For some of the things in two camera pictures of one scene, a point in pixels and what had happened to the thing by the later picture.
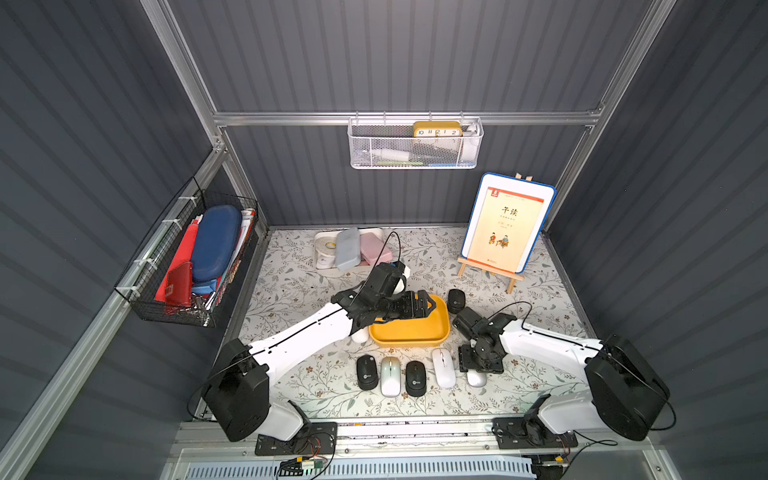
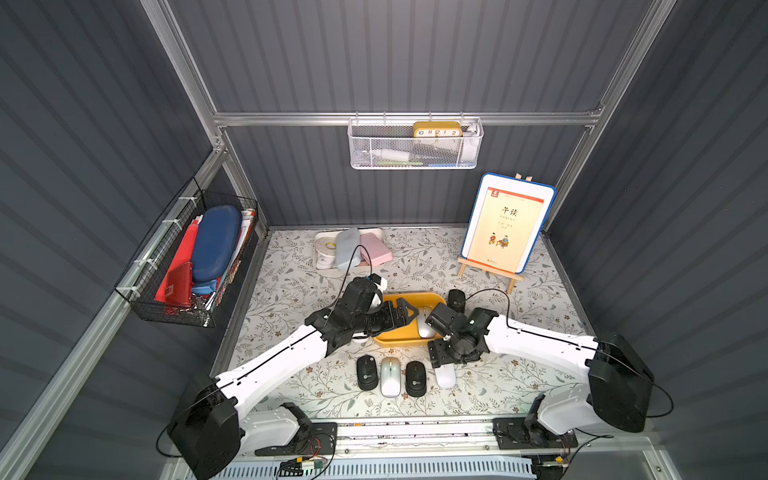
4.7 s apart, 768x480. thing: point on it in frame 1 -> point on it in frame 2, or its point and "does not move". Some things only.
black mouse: [367, 373] does not move
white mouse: [445, 369] does not move
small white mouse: [475, 378] -> [425, 330]
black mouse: [415, 378] does not move
